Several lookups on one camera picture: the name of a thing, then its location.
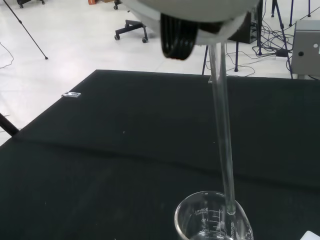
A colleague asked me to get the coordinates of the black bench cloth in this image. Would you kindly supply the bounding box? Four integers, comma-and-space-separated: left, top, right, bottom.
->
0, 69, 320, 240

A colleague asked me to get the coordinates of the black office chair base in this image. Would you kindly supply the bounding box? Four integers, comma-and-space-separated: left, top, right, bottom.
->
114, 19, 149, 44

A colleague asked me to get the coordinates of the black equipment case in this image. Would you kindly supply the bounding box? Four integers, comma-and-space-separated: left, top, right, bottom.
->
227, 4, 264, 45

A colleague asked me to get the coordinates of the black tripod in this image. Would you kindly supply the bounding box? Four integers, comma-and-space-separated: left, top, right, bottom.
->
4, 0, 49, 61

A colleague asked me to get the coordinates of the white test tube rack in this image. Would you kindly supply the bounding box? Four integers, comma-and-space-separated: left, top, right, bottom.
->
300, 230, 320, 240

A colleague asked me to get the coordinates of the clear glass beaker with water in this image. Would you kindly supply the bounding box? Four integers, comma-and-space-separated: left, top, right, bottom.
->
174, 190, 255, 240

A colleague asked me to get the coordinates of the grey metal box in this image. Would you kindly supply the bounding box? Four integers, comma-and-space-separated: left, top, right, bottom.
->
290, 19, 320, 76

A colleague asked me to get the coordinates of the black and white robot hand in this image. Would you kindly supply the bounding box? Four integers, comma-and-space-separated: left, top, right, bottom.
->
120, 0, 261, 61

